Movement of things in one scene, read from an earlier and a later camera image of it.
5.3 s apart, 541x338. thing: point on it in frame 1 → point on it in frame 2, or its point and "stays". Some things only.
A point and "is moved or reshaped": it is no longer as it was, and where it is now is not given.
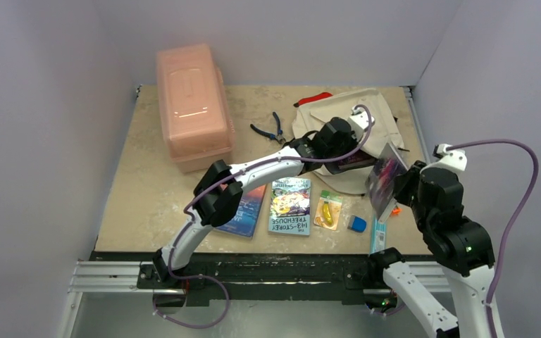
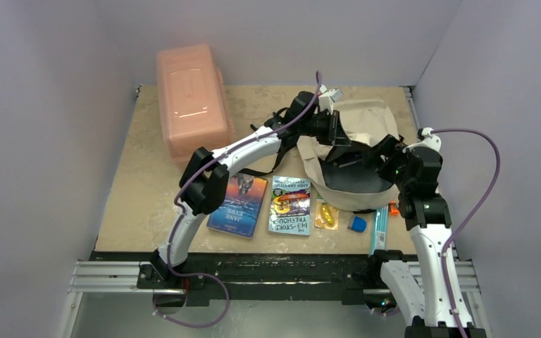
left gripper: (351, 145) → (334, 133)
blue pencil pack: (378, 240) stays
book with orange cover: (245, 220) stays
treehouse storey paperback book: (289, 206) stays
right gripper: (406, 182) → (382, 152)
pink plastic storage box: (194, 107) stays
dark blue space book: (380, 182) → (349, 157)
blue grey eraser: (357, 224) stays
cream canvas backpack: (383, 132) is moved or reshaped
